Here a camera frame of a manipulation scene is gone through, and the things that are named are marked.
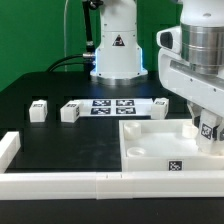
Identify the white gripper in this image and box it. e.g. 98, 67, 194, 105
158, 48, 224, 140

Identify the white square tabletop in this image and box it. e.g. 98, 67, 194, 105
119, 119, 224, 172

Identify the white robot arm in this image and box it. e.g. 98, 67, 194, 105
82, 0, 224, 141

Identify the AprilTag base sheet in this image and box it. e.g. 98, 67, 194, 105
80, 98, 153, 117

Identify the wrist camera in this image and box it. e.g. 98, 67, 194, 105
156, 26, 182, 54

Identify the black cable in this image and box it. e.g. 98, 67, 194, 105
46, 0, 98, 73

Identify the white fence wall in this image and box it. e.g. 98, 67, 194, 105
0, 131, 224, 200

